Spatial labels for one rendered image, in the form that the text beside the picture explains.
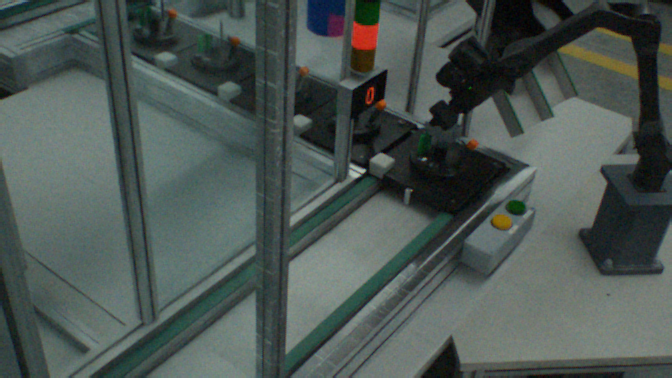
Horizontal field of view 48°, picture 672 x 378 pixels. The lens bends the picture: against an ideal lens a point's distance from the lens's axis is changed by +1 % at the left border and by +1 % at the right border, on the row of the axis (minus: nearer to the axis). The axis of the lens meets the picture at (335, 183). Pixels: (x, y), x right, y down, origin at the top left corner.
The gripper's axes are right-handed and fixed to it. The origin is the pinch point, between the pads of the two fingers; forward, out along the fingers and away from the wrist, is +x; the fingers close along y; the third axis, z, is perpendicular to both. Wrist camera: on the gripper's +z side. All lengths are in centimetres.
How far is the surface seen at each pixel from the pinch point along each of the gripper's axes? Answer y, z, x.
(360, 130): 2.8, 8.8, 22.3
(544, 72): -45.5, -7.4, 1.3
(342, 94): 24.9, 15.8, -1.4
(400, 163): 5.7, -3.5, 15.2
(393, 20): -82, 36, 60
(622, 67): -289, -44, 107
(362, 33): 21.2, 22.7, -12.1
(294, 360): 66, -19, 6
